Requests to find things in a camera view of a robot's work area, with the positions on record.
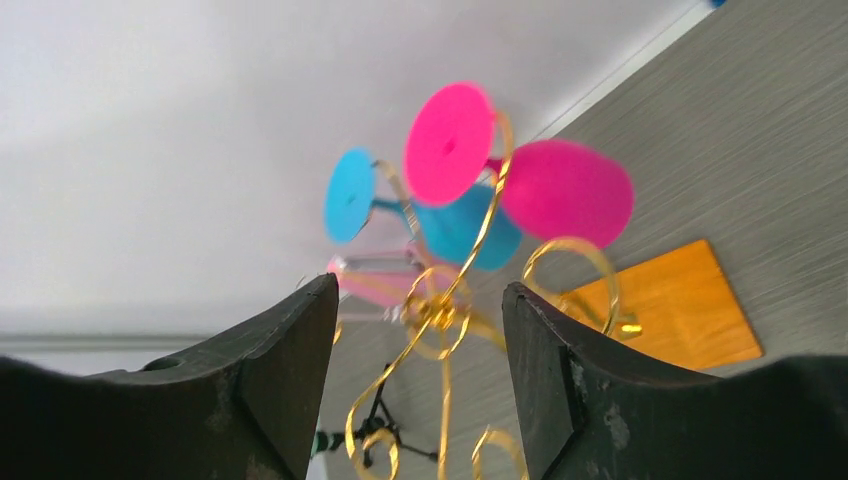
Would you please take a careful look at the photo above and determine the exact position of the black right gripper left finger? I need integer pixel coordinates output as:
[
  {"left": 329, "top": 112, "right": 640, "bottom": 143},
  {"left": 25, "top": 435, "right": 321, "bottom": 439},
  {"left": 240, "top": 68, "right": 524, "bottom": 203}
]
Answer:
[{"left": 1, "top": 274, "right": 339, "bottom": 479}]

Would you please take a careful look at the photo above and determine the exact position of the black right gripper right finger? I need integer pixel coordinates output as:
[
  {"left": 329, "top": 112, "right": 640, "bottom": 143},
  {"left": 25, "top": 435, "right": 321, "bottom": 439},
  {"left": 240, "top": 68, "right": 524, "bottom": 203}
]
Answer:
[{"left": 502, "top": 282, "right": 847, "bottom": 479}]

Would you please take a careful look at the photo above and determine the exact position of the pink wine glass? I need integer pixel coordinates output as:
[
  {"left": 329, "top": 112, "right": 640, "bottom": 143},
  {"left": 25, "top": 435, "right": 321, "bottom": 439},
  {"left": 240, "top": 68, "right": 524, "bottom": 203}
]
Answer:
[{"left": 403, "top": 82, "right": 635, "bottom": 248}]

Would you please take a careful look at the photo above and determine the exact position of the blue wine glass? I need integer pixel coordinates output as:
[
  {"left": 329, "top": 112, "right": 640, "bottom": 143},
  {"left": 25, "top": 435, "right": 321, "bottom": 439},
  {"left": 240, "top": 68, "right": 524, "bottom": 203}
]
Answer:
[{"left": 324, "top": 148, "right": 523, "bottom": 271}]

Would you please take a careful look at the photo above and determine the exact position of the mint green microphone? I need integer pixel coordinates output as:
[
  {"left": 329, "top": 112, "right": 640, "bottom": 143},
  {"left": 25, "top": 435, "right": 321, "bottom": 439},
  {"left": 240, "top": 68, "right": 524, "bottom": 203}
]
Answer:
[{"left": 310, "top": 430, "right": 345, "bottom": 458}]

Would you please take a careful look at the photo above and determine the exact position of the black mini tripod stand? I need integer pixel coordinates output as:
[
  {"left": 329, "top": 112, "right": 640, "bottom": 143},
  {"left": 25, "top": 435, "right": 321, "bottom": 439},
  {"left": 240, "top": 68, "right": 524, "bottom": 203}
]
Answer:
[{"left": 352, "top": 379, "right": 440, "bottom": 473}]

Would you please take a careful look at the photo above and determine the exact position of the pink metronome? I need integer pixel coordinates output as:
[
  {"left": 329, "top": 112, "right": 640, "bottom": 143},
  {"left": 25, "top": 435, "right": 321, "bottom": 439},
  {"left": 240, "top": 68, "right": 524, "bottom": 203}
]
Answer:
[{"left": 326, "top": 254, "right": 458, "bottom": 309}]

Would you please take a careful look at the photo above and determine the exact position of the gold wire wine glass rack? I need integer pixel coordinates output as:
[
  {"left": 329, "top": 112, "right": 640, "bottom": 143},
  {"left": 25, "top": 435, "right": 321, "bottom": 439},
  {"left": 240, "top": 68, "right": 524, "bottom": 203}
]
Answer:
[{"left": 329, "top": 108, "right": 763, "bottom": 479}]

